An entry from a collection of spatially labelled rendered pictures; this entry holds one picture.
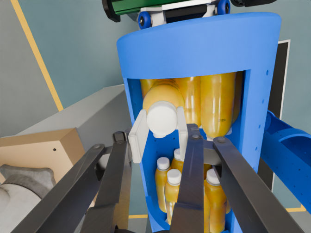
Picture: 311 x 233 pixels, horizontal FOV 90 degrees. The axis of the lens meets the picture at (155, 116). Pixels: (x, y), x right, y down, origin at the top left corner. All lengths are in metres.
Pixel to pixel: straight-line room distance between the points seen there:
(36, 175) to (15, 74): 1.55
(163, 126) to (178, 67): 0.08
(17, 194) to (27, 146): 0.14
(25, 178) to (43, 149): 0.12
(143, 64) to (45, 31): 1.61
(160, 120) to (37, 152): 0.47
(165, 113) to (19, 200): 0.52
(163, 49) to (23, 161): 0.57
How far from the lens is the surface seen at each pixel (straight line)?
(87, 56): 1.62
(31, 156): 0.63
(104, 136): 0.83
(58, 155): 0.57
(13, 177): 0.68
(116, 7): 0.58
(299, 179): 0.99
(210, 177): 0.45
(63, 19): 1.72
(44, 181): 0.65
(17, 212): 0.61
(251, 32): 0.24
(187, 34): 0.21
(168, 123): 0.19
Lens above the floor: 1.44
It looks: 67 degrees down
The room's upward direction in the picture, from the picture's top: 167 degrees counter-clockwise
